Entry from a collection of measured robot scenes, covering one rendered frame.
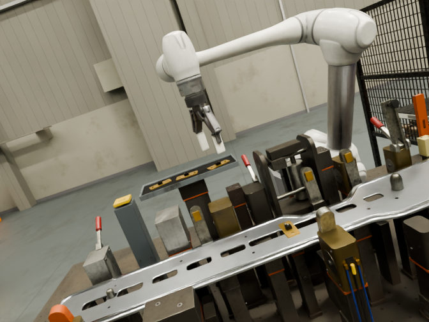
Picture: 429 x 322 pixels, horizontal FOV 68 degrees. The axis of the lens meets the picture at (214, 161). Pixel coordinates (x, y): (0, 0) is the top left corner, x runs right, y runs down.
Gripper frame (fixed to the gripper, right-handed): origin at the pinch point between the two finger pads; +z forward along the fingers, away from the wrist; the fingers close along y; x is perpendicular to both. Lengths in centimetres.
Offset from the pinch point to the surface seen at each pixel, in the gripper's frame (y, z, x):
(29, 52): -697, -197, -44
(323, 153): 24.5, 11.5, 27.3
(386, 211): 50, 23, 20
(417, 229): 60, 24, 18
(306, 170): 25.8, 13.2, 17.7
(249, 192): 16.7, 14.8, 0.4
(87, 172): -694, 90, -38
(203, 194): -0.8, 14.7, -9.1
